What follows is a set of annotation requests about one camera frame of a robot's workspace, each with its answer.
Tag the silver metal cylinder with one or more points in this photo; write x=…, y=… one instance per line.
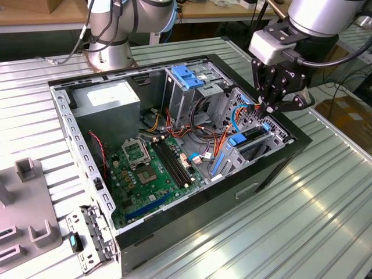
x=366, y=21

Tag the metal slat table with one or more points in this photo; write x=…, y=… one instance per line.
x=353, y=35

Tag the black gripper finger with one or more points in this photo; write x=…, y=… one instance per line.
x=293, y=104
x=266, y=84

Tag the black open PC case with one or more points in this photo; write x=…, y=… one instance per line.
x=203, y=221

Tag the blue expansion slot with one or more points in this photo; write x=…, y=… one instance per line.
x=148, y=207

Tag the white power adapter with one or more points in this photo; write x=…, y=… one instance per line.
x=247, y=3

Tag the metal optical drive cage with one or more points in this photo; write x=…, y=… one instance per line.
x=178, y=98

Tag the grey parts rack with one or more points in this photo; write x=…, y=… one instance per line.
x=26, y=203

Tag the black chassis switch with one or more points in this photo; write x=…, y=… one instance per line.
x=98, y=183

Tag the grey power supply unit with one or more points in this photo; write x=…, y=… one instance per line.
x=110, y=122

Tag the metal expansion slot bracket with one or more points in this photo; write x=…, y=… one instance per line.
x=94, y=226

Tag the blue drive bay latch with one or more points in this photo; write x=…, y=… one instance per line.
x=186, y=77

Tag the plain cardboard box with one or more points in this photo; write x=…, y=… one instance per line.
x=53, y=5

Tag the hard disk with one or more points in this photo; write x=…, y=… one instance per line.
x=235, y=140

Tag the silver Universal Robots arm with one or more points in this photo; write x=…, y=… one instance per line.
x=319, y=14

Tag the metal disk bay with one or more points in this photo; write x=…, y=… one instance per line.
x=232, y=161

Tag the brown cardboard box with label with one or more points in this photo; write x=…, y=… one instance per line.
x=348, y=122

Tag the black RAM slot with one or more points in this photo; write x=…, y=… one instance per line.
x=168, y=162
x=177, y=162
x=181, y=162
x=172, y=162

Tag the green motherboard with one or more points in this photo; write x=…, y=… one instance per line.
x=145, y=194

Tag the black latch with blue button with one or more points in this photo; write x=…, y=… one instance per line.
x=73, y=241

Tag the wooden desk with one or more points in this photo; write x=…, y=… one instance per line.
x=221, y=12

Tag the CPU socket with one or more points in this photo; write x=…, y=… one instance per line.
x=146, y=175

